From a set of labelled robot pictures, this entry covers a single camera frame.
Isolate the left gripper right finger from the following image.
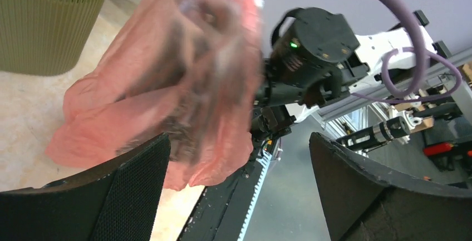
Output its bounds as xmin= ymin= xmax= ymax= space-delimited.
xmin=309 ymin=132 xmax=471 ymax=240

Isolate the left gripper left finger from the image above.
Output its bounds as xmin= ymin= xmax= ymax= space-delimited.
xmin=1 ymin=134 xmax=171 ymax=240

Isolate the green mesh trash bin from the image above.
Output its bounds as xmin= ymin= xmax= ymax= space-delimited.
xmin=1 ymin=0 xmax=105 ymax=76

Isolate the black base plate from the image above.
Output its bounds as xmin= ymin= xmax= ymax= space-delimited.
xmin=177 ymin=139 xmax=283 ymax=241

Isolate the aluminium frame rail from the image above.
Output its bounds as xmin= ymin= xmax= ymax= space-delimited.
xmin=317 ymin=47 xmax=472 ymax=122

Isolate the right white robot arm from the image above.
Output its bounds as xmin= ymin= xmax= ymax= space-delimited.
xmin=252 ymin=7 xmax=416 ymax=137

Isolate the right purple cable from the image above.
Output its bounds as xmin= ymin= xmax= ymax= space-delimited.
xmin=256 ymin=0 xmax=464 ymax=104

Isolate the red plastic trash bag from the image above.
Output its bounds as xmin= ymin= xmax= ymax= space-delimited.
xmin=45 ymin=0 xmax=262 ymax=191

